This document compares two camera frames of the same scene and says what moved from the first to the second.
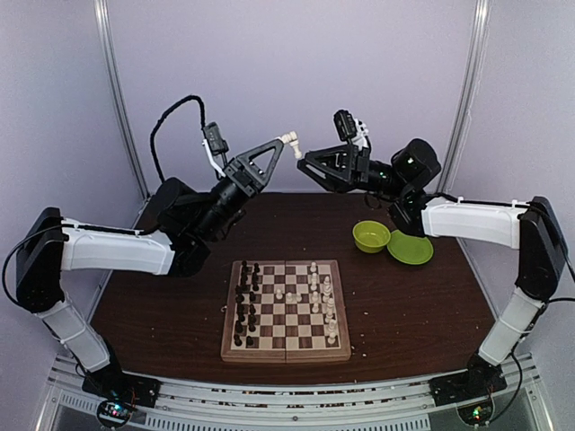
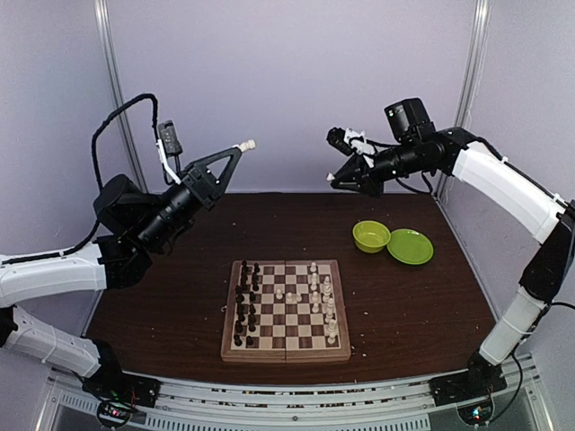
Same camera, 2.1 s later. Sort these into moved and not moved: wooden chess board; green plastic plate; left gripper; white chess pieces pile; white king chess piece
Moved: left gripper
Not moved: white chess pieces pile; white king chess piece; wooden chess board; green plastic plate
